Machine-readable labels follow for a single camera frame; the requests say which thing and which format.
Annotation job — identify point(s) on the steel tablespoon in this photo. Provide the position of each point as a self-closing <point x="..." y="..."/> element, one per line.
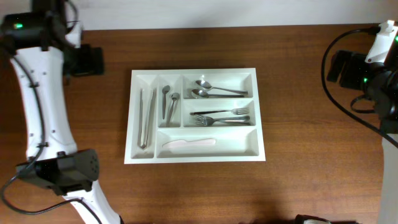
<point x="207" y="87"/>

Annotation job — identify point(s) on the large steel spoon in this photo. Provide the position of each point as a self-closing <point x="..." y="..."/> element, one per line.
<point x="174" y="97"/>

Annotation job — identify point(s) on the steel spoon in tray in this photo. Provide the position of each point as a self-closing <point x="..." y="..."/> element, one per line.
<point x="196" y="93"/>

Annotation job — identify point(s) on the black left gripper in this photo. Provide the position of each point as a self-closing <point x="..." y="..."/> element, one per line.
<point x="90" y="67"/>

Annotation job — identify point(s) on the white plastic knife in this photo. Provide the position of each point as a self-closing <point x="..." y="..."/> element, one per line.
<point x="183" y="143"/>

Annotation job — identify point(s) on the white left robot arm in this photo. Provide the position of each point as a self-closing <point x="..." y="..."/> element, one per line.
<point x="45" y="47"/>

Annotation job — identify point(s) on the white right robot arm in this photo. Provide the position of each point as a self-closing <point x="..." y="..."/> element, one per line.
<point x="376" y="108"/>

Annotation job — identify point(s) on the dark-handled steel fork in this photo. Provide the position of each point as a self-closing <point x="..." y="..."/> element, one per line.
<point x="236" y="111"/>

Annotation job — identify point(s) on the small steel teaspoon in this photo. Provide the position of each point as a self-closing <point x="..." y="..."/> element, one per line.
<point x="165" y="90"/>

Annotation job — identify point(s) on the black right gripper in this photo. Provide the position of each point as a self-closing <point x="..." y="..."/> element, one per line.
<point x="356" y="62"/>

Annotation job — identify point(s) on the white cutlery tray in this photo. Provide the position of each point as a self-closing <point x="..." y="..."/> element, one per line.
<point x="233" y="143"/>

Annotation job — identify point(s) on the steel kitchen tongs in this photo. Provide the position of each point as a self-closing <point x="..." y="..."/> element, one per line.
<point x="144" y="128"/>

